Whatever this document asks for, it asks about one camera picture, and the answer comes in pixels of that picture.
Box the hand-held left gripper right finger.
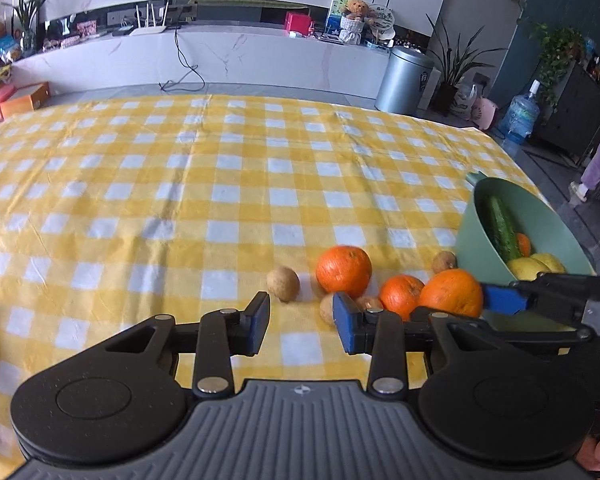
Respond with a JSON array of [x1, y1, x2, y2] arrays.
[[332, 291, 512, 403]]

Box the green cucumber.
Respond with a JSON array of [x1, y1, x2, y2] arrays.
[[488, 195, 523, 262]]

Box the brown longan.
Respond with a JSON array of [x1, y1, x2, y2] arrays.
[[319, 292, 338, 327], [267, 266, 301, 303], [432, 251, 457, 275]]

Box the yellow lemons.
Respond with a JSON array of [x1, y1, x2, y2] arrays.
[[506, 257, 551, 282]]

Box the silver-blue trash can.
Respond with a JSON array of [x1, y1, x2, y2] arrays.
[[375, 46, 435, 116]]

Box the green plastic colander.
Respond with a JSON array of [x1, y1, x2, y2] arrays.
[[454, 171, 597, 332]]

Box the white router with antennas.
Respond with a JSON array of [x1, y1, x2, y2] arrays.
[[130, 2, 173, 37]]

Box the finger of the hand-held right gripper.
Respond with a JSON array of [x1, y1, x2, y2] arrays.
[[481, 271, 600, 318], [500, 324, 597, 357]]

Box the yellow checkered tablecloth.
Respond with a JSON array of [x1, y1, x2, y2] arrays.
[[0, 94, 556, 461]]

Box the blue snack bag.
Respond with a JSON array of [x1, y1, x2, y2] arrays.
[[0, 36, 23, 63]]

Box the small pink fan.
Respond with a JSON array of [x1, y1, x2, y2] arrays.
[[471, 97, 499, 131]]

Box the blue-green picture card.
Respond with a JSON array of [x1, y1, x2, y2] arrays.
[[327, 0, 351, 28]]

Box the white plastic bag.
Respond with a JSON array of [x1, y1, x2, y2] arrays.
[[447, 84, 481, 121]]

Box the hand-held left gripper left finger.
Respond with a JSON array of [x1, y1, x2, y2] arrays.
[[105, 291, 272, 402]]

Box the green plant in glass vase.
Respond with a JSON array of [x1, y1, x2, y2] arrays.
[[2, 0, 61, 56]]

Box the black power cable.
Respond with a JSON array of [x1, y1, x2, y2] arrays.
[[160, 27, 206, 92]]

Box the long-leaf plant in black pot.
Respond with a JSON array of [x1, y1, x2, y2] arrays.
[[425, 12, 508, 117]]

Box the green climbing plant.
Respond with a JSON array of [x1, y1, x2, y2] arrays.
[[527, 22, 588, 111]]

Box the round printed hand fan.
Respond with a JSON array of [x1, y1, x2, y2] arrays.
[[366, 4, 396, 33]]

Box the blue water jug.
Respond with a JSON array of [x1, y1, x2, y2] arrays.
[[496, 79, 541, 146]]

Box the white marble media cabinet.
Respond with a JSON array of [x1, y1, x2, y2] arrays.
[[2, 24, 406, 106]]

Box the orange cardboard box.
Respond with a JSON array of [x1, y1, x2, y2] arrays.
[[0, 81, 51, 118]]

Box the red box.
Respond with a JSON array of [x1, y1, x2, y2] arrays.
[[285, 11, 313, 36]]

